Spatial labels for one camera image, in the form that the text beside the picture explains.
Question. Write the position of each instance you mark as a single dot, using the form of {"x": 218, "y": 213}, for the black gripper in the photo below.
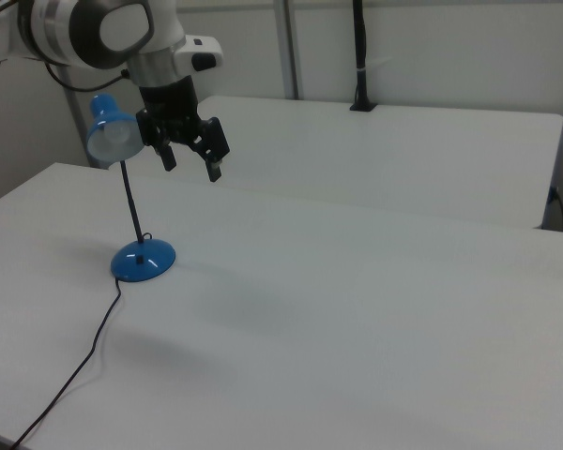
{"x": 169, "y": 103}

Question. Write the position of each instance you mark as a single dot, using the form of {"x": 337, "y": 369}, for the blue gooseneck desk lamp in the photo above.
{"x": 143, "y": 262}

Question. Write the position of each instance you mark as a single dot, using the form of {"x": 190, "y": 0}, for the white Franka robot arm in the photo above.
{"x": 122, "y": 28}

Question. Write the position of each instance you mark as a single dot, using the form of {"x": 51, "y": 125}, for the white side table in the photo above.
{"x": 380, "y": 154}

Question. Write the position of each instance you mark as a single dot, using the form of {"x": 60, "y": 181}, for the black pole with clamp base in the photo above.
{"x": 361, "y": 56}

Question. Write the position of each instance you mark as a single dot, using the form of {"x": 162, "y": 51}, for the grey metal partition post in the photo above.
{"x": 288, "y": 47}

